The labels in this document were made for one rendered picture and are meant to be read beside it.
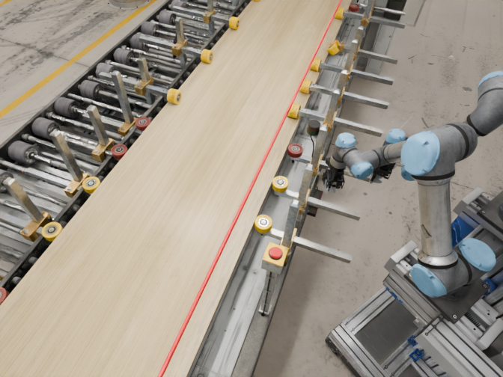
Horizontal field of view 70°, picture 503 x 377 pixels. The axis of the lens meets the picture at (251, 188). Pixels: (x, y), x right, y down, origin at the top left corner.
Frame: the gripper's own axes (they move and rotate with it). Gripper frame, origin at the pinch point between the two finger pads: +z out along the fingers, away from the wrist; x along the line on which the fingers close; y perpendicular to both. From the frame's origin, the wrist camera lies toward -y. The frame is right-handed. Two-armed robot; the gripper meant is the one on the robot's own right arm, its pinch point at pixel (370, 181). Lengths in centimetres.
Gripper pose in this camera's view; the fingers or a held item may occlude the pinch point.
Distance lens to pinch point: 200.8
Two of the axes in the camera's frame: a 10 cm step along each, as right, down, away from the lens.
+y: 9.4, 3.0, -1.9
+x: 3.5, -7.3, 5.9
